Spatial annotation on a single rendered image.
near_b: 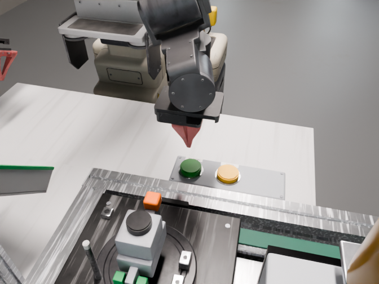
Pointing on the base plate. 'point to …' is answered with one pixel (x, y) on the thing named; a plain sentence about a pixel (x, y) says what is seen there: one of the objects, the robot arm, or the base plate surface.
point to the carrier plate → (202, 246)
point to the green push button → (190, 167)
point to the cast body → (140, 244)
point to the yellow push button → (228, 173)
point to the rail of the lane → (243, 208)
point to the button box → (250, 183)
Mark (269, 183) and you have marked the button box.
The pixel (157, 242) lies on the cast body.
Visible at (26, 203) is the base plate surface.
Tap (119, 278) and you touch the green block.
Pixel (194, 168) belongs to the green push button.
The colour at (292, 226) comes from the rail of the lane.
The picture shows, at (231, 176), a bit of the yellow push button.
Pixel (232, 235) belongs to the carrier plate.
